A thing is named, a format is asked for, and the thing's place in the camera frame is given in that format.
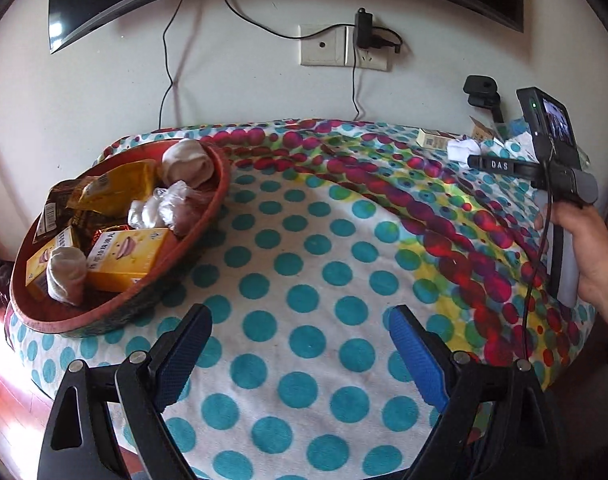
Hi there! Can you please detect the black webcam on stand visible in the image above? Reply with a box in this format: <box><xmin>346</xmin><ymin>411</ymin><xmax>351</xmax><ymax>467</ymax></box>
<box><xmin>463</xmin><ymin>75</ymin><xmax>507</xmax><ymax>126</ymax></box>

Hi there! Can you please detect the yellow snack packet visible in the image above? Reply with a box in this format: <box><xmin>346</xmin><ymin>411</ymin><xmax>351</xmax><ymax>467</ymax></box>
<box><xmin>78</xmin><ymin>160</ymin><xmax>157</xmax><ymax>211</ymax></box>

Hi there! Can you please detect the black power adapter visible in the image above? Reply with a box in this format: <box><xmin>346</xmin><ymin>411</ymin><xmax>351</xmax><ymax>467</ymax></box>
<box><xmin>354</xmin><ymin>7</ymin><xmax>375</xmax><ymax>51</ymax></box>

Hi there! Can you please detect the clear bag of medicine packs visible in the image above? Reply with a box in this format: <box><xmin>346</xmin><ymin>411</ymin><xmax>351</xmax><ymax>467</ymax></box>
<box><xmin>501</xmin><ymin>117</ymin><xmax>535</xmax><ymax>157</ymax></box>

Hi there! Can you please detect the red woven basket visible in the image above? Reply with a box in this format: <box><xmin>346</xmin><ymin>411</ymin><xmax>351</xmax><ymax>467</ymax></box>
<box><xmin>10</xmin><ymin>139</ymin><xmax>233</xmax><ymax>335</ymax></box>

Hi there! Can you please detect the large yellow medicine box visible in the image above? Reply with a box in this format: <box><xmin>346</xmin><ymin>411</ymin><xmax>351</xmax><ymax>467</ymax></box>
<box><xmin>87</xmin><ymin>227</ymin><xmax>177</xmax><ymax>293</ymax></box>

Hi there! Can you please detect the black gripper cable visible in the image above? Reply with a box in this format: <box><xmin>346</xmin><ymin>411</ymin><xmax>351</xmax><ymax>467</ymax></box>
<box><xmin>521</xmin><ymin>157</ymin><xmax>556</xmax><ymax>362</ymax></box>

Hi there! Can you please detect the crumpled clear plastic bag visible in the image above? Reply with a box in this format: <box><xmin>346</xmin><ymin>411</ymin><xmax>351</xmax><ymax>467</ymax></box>
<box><xmin>128</xmin><ymin>182</ymin><xmax>205</xmax><ymax>237</ymax></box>

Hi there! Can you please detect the dark striped packet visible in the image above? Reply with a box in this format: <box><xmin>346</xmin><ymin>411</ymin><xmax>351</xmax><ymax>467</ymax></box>
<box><xmin>34</xmin><ymin>195</ymin><xmax>68</xmax><ymax>241</ymax></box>

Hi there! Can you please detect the white coaxial wall plate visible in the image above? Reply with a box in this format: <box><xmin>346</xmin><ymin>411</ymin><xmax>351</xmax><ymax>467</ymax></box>
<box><xmin>300</xmin><ymin>25</ymin><xmax>347</xmax><ymax>67</ymax></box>

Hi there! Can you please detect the colourful polka dot towel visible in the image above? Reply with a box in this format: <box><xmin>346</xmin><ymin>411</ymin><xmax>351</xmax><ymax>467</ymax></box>
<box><xmin>6</xmin><ymin>119</ymin><xmax>597</xmax><ymax>480</ymax></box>

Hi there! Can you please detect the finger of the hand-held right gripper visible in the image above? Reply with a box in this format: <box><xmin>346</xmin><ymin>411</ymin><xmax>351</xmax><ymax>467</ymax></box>
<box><xmin>467</xmin><ymin>155</ymin><xmax>541</xmax><ymax>179</ymax></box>

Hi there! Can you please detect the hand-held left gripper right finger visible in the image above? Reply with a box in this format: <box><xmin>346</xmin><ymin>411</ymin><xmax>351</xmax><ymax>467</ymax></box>
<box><xmin>388</xmin><ymin>304</ymin><xmax>567</xmax><ymax>480</ymax></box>

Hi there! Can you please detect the brown foil snack packet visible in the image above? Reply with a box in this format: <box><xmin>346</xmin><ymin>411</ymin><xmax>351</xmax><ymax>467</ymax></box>
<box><xmin>48</xmin><ymin>179</ymin><xmax>90</xmax><ymax>208</ymax></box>
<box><xmin>71</xmin><ymin>207</ymin><xmax>104</xmax><ymax>236</ymax></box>

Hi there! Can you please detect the black plug with cable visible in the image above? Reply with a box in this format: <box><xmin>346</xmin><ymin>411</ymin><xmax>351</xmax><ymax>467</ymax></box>
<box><xmin>371</xmin><ymin>26</ymin><xmax>403</xmax><ymax>54</ymax></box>

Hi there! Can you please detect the person's right hand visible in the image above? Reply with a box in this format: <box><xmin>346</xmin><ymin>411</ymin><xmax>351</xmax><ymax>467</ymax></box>
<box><xmin>554</xmin><ymin>204</ymin><xmax>608</xmax><ymax>313</ymax></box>

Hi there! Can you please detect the small cardboard carton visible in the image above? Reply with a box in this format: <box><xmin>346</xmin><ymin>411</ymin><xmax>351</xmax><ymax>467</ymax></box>
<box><xmin>471</xmin><ymin>116</ymin><xmax>501</xmax><ymax>142</ymax></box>

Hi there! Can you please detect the greyish white sock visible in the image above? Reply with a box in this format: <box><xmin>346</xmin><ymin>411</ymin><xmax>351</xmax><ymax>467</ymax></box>
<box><xmin>47</xmin><ymin>246</ymin><xmax>88</xmax><ymax>306</ymax></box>
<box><xmin>162</xmin><ymin>139</ymin><xmax>215</xmax><ymax>190</ymax></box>

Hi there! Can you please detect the small tan box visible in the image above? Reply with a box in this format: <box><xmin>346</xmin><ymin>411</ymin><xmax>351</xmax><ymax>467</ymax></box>
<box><xmin>418</xmin><ymin>128</ymin><xmax>452</xmax><ymax>150</ymax></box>

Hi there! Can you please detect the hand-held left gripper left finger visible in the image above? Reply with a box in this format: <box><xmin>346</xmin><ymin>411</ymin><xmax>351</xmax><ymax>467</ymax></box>
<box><xmin>38</xmin><ymin>303</ymin><xmax>213</xmax><ymax>480</ymax></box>

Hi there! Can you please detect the small yellow medicine box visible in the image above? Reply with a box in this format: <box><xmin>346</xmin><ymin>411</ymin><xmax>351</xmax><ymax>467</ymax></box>
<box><xmin>26</xmin><ymin>226</ymin><xmax>82</xmax><ymax>302</ymax></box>

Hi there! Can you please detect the white power wall outlet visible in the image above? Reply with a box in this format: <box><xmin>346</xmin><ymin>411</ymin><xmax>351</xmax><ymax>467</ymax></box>
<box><xmin>344</xmin><ymin>25</ymin><xmax>389</xmax><ymax>72</ymax></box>

